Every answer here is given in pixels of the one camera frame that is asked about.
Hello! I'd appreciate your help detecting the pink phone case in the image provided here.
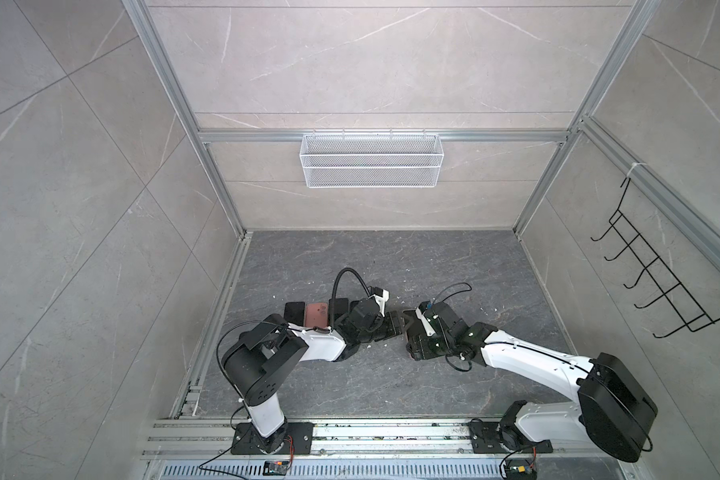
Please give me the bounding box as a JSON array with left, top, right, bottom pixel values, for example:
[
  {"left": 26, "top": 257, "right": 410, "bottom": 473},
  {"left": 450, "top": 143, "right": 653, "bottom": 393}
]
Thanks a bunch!
[{"left": 304, "top": 302, "right": 329, "bottom": 330}]

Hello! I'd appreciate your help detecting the black phone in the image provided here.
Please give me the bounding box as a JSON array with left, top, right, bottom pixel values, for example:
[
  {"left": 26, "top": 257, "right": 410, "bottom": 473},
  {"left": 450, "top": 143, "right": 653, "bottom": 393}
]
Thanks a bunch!
[
  {"left": 328, "top": 298, "right": 350, "bottom": 328},
  {"left": 283, "top": 302, "right": 306, "bottom": 326}
]

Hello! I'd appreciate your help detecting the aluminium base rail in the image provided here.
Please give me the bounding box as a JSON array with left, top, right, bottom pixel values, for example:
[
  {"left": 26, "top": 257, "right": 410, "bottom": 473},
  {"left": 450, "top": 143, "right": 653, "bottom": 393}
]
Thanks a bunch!
[{"left": 137, "top": 417, "right": 642, "bottom": 479}]

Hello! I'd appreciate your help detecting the black wire hook rack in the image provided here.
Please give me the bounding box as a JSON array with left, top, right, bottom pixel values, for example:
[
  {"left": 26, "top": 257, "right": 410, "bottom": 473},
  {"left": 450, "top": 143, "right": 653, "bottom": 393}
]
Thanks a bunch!
[{"left": 590, "top": 178, "right": 720, "bottom": 339}]

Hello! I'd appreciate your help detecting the white wire mesh basket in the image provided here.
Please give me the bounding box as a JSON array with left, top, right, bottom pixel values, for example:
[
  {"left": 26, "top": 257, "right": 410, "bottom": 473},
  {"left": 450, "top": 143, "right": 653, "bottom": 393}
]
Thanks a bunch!
[{"left": 299, "top": 133, "right": 444, "bottom": 189}]

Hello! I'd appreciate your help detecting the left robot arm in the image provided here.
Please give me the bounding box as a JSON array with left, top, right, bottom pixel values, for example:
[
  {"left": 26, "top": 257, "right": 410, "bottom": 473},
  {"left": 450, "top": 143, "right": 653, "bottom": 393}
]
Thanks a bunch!
[{"left": 216, "top": 295, "right": 404, "bottom": 441}]

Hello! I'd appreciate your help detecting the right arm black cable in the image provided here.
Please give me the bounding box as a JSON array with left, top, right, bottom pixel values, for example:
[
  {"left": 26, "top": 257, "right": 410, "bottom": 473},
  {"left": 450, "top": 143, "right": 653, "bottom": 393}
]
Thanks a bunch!
[{"left": 428, "top": 281, "right": 474, "bottom": 307}]

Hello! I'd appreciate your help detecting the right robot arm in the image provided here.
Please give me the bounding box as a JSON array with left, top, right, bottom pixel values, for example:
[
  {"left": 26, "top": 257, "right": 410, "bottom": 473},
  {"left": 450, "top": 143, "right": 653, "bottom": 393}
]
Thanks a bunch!
[{"left": 403, "top": 302, "right": 658, "bottom": 463}]

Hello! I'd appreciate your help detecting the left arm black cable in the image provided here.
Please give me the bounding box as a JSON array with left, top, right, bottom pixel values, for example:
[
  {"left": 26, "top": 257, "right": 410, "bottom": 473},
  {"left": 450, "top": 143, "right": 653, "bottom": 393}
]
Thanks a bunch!
[{"left": 329, "top": 266, "right": 373, "bottom": 328}]

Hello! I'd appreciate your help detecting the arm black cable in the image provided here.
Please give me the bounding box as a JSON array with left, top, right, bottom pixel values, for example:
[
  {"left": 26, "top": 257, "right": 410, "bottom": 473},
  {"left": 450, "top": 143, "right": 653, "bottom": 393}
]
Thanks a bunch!
[
  {"left": 329, "top": 266, "right": 373, "bottom": 328},
  {"left": 428, "top": 281, "right": 474, "bottom": 307}
]

